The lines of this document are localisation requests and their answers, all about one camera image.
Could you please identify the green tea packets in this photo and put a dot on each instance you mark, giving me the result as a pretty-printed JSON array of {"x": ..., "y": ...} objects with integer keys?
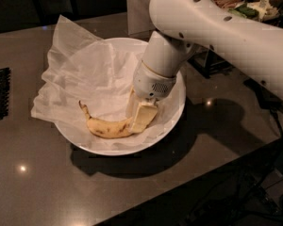
[{"x": 244, "y": 11}]

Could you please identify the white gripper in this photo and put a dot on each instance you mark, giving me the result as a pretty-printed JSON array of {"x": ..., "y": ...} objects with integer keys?
[{"x": 151, "y": 83}]

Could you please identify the black wire condiment rack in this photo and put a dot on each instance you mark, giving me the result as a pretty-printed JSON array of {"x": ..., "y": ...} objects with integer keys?
[{"x": 207, "y": 63}]

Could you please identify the white crumpled paper liner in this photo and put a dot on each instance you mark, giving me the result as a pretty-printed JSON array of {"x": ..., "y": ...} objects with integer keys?
[{"x": 46, "y": 103}]

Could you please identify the white round bowl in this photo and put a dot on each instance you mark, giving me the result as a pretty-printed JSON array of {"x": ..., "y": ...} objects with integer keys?
[{"x": 99, "y": 75}]

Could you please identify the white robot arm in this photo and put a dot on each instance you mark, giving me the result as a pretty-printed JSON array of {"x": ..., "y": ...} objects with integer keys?
[{"x": 254, "y": 48}]

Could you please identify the dark appliance in background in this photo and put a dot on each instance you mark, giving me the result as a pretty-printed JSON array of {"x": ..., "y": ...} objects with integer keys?
[{"x": 49, "y": 10}]

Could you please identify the yellow spotted banana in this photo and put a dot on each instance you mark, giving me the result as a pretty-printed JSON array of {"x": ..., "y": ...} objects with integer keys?
[{"x": 106, "y": 129}]

